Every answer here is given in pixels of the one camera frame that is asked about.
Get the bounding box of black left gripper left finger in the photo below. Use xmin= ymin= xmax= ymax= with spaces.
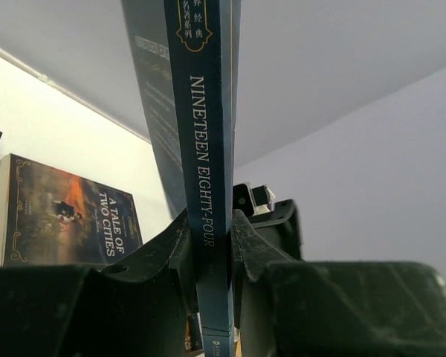
xmin=0 ymin=213 xmax=195 ymax=356

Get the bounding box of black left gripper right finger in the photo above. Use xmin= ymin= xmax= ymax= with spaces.
xmin=231 ymin=210 xmax=446 ymax=356

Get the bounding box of Animal Farm book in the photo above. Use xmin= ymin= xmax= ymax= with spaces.
xmin=184 ymin=313 xmax=203 ymax=355

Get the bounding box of A Tale of Two Cities book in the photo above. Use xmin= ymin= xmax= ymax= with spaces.
xmin=0 ymin=154 xmax=143 ymax=269

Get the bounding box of Nineteen Eighty-Four book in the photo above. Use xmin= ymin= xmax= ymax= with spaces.
xmin=122 ymin=1 xmax=242 ymax=356

